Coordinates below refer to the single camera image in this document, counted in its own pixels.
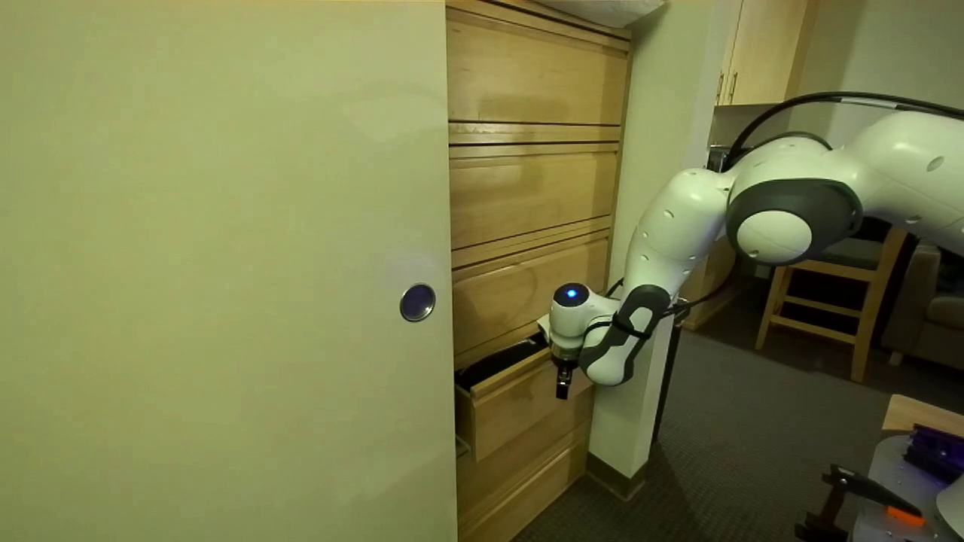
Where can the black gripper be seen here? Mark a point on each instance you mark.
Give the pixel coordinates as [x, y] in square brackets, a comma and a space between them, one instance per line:
[563, 373]

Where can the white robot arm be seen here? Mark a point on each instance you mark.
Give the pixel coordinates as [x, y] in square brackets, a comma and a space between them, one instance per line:
[780, 204]

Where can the light wood drawer cabinet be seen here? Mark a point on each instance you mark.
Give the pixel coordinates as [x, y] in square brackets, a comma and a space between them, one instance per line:
[535, 142]

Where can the round dark door pull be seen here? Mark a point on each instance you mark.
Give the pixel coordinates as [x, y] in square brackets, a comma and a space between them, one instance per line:
[417, 301]

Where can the wooden chair grey seat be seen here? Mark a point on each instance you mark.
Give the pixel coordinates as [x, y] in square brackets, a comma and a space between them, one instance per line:
[834, 297]

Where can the sliding closet door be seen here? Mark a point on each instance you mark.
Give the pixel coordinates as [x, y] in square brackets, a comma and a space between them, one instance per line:
[210, 212]

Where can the grey sofa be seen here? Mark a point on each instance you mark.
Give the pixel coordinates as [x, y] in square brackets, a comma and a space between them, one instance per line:
[928, 308]

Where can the upper wooden kitchen cabinet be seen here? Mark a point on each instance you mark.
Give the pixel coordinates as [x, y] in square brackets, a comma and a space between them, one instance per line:
[760, 52]

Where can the purple object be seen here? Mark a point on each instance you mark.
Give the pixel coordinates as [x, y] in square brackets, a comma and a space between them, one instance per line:
[934, 452]

